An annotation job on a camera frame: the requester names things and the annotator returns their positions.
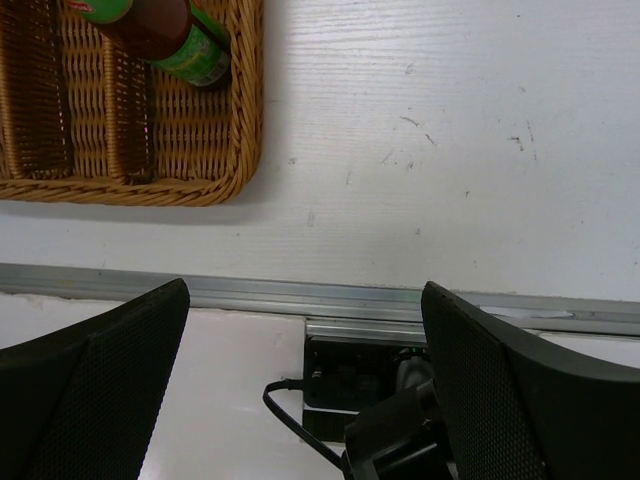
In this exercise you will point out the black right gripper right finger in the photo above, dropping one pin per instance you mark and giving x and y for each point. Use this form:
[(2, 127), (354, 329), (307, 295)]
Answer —
[(517, 406)]

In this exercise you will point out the brown wicker divided basket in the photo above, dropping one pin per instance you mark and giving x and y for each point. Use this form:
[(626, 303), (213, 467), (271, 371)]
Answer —
[(83, 122)]

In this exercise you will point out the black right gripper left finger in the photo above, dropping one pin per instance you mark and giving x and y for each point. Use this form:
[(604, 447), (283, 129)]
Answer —
[(82, 402)]

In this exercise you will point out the yellow cap chili sauce bottle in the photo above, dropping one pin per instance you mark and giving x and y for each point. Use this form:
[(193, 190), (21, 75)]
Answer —
[(177, 37)]

